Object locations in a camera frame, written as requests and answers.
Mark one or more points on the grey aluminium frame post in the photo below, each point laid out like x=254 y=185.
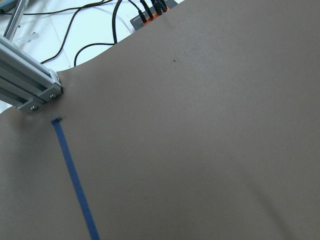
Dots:
x=25 y=83

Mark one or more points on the black orange connector strip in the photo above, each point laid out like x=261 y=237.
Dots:
x=137 y=23

